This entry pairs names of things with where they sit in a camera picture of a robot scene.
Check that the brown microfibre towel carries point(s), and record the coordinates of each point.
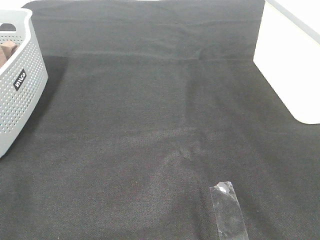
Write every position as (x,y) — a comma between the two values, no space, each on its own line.
(7,49)

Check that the black table cloth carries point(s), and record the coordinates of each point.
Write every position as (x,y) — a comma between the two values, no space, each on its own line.
(148,104)

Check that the clear tape strip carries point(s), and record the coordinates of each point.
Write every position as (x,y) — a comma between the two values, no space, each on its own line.
(228,215)

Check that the grey perforated laundry basket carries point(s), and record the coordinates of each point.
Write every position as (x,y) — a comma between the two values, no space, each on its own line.
(22,78)

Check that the white woven-pattern storage bin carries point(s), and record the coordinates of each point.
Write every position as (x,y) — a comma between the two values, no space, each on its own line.
(287,53)

